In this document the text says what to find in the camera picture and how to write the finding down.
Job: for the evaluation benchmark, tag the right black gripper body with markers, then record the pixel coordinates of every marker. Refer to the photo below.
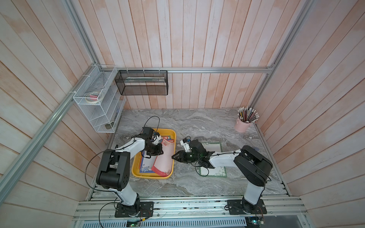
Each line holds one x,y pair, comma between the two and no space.
189,157

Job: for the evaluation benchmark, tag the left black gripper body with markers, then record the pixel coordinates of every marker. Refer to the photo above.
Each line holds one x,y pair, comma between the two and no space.
153,149

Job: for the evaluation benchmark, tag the yellow plastic storage tray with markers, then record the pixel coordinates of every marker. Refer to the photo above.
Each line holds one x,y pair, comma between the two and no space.
137,159

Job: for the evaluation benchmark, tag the pink red-bordered stationery paper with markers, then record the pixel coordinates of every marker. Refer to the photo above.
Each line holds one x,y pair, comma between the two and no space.
163,163

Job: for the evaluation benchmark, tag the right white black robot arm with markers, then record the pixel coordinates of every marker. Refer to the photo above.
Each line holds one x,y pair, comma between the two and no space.
254,166

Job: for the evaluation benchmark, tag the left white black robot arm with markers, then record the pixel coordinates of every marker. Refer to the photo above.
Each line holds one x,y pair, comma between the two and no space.
114,170

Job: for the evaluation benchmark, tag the stack of coloured stationery paper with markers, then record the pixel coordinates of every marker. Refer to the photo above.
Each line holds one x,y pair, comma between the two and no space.
147,163

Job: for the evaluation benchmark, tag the pink pencil cup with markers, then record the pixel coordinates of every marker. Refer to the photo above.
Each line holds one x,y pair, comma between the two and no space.
241,126

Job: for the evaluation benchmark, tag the bundle of pencils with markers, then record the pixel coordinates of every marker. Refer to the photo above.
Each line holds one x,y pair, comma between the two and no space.
248,115

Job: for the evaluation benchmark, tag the tape roll on shelf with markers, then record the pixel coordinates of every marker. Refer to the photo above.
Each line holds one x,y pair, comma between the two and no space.
93,97

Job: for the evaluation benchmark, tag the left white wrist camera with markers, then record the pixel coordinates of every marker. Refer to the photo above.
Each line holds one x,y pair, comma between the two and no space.
157,139

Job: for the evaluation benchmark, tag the black mesh wall basket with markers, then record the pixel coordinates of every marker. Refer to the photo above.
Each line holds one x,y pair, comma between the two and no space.
142,82

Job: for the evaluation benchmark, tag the white wire wall shelf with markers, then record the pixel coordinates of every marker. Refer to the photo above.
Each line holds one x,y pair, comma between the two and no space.
105,115

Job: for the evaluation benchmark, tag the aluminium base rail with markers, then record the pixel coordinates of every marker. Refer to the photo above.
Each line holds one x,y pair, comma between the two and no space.
190,207

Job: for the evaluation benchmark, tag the horizontal aluminium frame bar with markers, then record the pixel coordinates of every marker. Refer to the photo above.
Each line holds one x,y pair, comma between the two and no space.
199,70

